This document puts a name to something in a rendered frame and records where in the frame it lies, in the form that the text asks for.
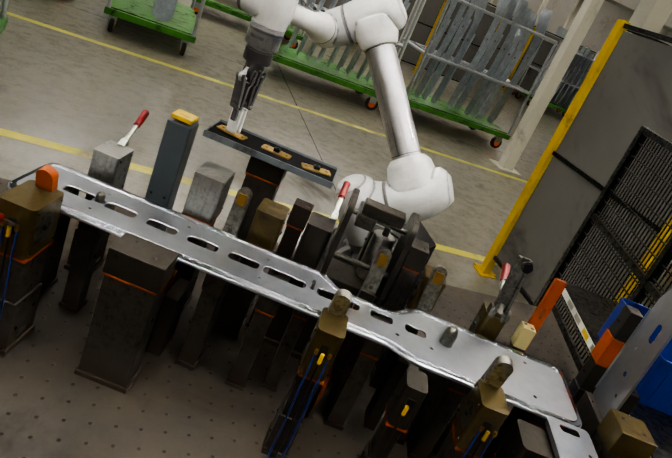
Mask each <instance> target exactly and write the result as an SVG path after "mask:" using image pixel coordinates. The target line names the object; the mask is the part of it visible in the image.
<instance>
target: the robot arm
mask: <svg viewBox="0 0 672 458"><path fill-rule="evenodd" d="M215 1H217V2H219V3H221V4H223V5H226V6H228V7H233V8H238V9H240V10H242V11H244V12H246V13H247V14H249V15H250V16H252V18H251V21H250V25H249V28H248V31H247V34H246V37H245V40H246V42H247V43H248V44H246V47H245V50H244V53H243V58H244V59H245V60H246V63H245V65H244V67H243V70H242V72H238V71H237V72H236V80H235V84H234V89H233V93H232V97H231V101H230V106H232V107H233V109H232V112H231V115H230V118H229V121H228V124H227V127H226V130H227V131H229V132H231V133H233V134H236V132H238V133H240V132H241V129H242V126H243V123H244V120H245V117H246V114H247V111H248V110H251V109H252V108H251V107H252V106H253V104H254V102H255V99H256V97H257V95H258V92H259V90H260V88H261V85H262V83H263V81H264V79H265V77H266V76H267V73H265V72H264V67H269V66H270V65H271V62H272V59H273V56H274V54H273V53H276V52H278V50H279V47H280V44H281V42H282V39H283V37H284V33H285V31H286V29H287V27H288V25H289V24H291V25H293V26H295V27H297V28H299V29H301V30H303V31H305V32H306V34H307V36H308V38H309V39H310V40H311V41H312V42H313V43H314V44H316V45H318V46H320V47H324V48H334V47H339V46H345V45H350V44H354V43H358V45H359V47H360V49H361V50H362V51H363V52H364V53H365V54H366V57H367V61H368V65H369V69H370V73H371V77H372V81H373V85H374V89H375V93H376V97H377V101H378V106H379V110H380V114H381V118H382V122H383V126H384V130H385V134H386V138H387V142H388V146H389V151H390V155H391V159H392V161H391V162H390V164H389V165H388V168H387V181H384V182H383V181H373V179H372V178H371V177H369V176H366V175H363V174H353V175H350V176H347V177H345V178H344V179H342V180H341V181H340V182H339V183H338V185H337V188H336V194H335V207H336V204H337V202H338V199H339V197H338V195H339V193H340V190H341V188H342V185H343V183H344V181H349V182H350V187H349V190H348V192H347V195H346V197H345V199H344V200H343V201H342V204H341V206H340V209H339V212H338V213H339V216H338V220H339V222H340V220H341V218H342V215H343V213H344V211H345V208H346V206H347V204H348V202H349V199H350V197H351V195H352V193H353V190H354V189H355V188H357V189H360V193H359V197H358V200H357V203H356V206H355V208H356V209H358V208H359V206H360V203H361V201H364V202H365V200H366V198H367V197H368V198H371V199H373V200H375V201H378V202H380V203H383V204H385V205H387V206H390V207H392V208H395V209H397V210H399V211H402V212H404V213H406V222H405V224H407V222H408V220H409V218H410V216H411V214H412V213H413V212H415V213H417V214H419V216H420V221H422V220H425V219H428V218H430V217H432V216H434V215H436V214H438V213H440V212H442V211H443V210H445V209H446V208H447V207H448V206H450V205H451V204H452V203H453V202H454V191H453V184H452V178H451V176H450V174H449V173H447V171H446V170H445V169H443V168H441V167H438V168H435V166H434V164H433V162H432V160H431V158H430V157H429V156H427V155H426V154H424V153H422V154H421V150H420V145H419V141H418V137H417V133H416V129H415V125H414V121H413V117H412V113H411V109H410V105H409V101H408V97H407V93H406V87H405V83H404V79H403V75H402V71H401V67H400V62H399V58H398V54H397V50H396V47H395V46H396V45H397V42H398V32H399V31H398V30H400V29H402V28H403V27H404V26H405V24H406V21H407V13H406V11H405V8H404V5H403V2H402V0H352V1H350V2H348V3H346V4H343V5H340V6H338V7H335V8H333V9H330V10H327V11H325V12H313V11H310V10H308V9H306V8H304V7H302V6H300V5H298V1H299V0H215ZM250 106H251V107H250ZM247 109H248V110H247ZM355 218H356V215H355V214H352V215H351V217H350V220H349V222H348V224H347V226H346V229H345V231H344V234H345V236H346V239H345V240H344V241H343V242H344V245H345V246H344V247H343V248H341V249H339V250H338V251H337V252H339V253H342V254H344V255H347V256H349V257H351V256H352V258H354V259H356V258H357V256H358V254H359V252H360V250H361V248H362V246H363V243H364V241H365V238H366V237H367V235H368V233H369V231H367V230H364V229H362V228H359V227H357V226H355V225H354V222H355Z"/></svg>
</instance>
